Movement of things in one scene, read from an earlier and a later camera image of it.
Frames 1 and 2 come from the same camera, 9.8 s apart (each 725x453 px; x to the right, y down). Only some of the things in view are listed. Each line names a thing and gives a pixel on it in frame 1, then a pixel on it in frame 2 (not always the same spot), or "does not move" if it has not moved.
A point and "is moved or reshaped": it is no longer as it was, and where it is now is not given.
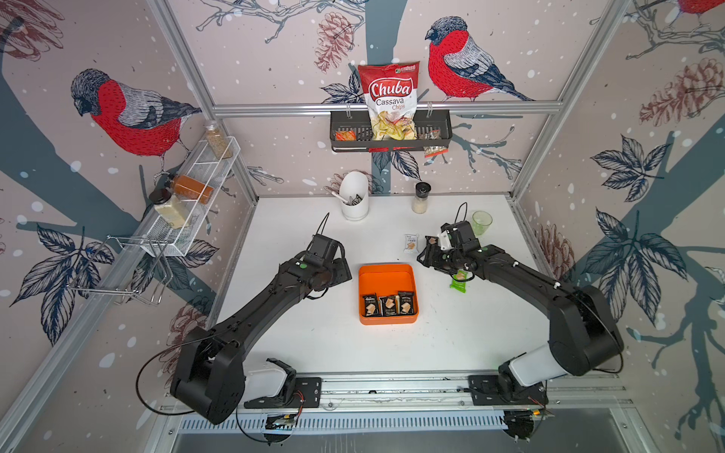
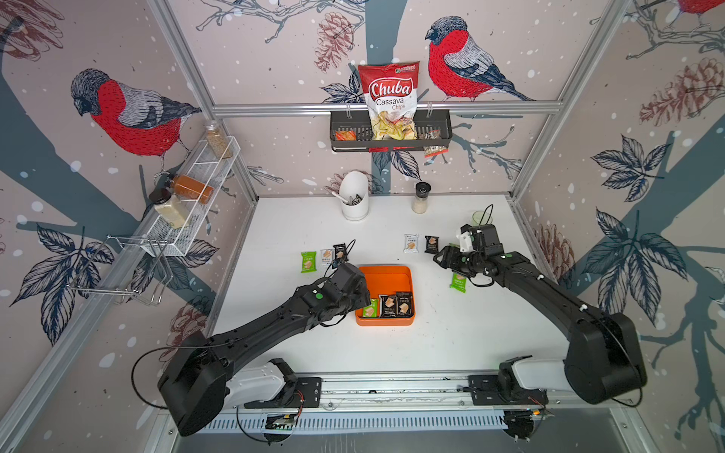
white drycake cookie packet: x=411 y=245 does not move
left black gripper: x=344 y=271 -> x=363 y=295
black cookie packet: x=431 y=243 does not move
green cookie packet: x=458 y=281 does not move
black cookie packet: x=389 y=305 does not move
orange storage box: x=387 y=294 is moved or reshaped
